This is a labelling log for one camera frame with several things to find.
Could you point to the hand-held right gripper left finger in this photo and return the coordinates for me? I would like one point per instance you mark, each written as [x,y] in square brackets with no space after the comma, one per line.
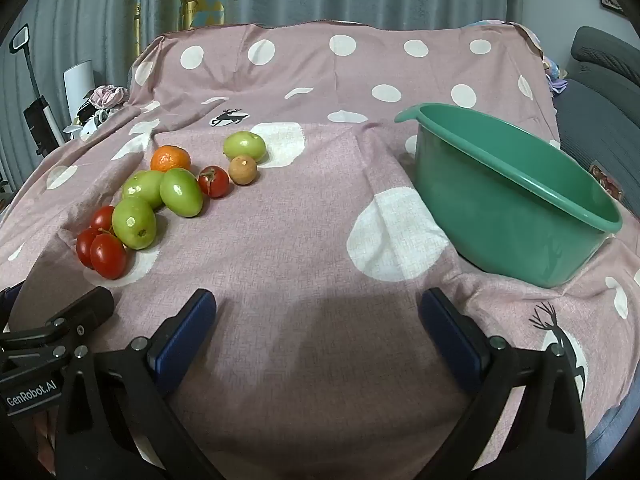
[185,342]

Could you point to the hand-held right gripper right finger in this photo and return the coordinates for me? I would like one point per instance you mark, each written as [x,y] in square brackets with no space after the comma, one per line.
[450,345]

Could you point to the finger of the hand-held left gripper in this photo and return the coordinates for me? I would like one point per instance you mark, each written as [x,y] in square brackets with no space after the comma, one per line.
[82,310]
[7,296]

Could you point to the red tomato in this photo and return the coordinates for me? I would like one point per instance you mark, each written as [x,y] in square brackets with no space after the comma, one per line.
[107,256]
[214,182]
[102,217]
[83,248]

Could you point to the green round fruit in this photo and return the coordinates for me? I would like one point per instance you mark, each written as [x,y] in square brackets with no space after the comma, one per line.
[134,222]
[244,146]
[181,192]
[142,187]

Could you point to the green plastic basin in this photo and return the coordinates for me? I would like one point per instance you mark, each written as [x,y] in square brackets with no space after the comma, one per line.
[500,210]

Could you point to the orange mandarin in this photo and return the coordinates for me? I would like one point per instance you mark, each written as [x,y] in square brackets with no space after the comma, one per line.
[170,158]

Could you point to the pink polka dot blanket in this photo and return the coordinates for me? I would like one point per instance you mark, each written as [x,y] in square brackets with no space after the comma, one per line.
[300,240]

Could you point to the black floor stand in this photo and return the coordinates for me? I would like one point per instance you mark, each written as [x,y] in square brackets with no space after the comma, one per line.
[41,125]

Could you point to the small brown round fruit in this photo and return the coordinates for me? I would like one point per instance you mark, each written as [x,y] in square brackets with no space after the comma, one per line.
[243,170]

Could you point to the pile of clothes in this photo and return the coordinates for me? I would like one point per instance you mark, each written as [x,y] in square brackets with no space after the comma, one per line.
[107,96]

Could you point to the white cylinder lamp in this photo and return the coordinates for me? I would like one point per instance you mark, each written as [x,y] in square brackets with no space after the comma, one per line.
[79,85]

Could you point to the small red patterned object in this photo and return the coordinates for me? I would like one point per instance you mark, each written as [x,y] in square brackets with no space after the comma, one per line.
[605,181]

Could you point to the colourful cloth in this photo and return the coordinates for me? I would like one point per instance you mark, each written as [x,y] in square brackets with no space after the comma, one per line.
[554,77]

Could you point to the grey chair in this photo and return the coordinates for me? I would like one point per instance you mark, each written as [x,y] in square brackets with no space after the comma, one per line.
[600,60]

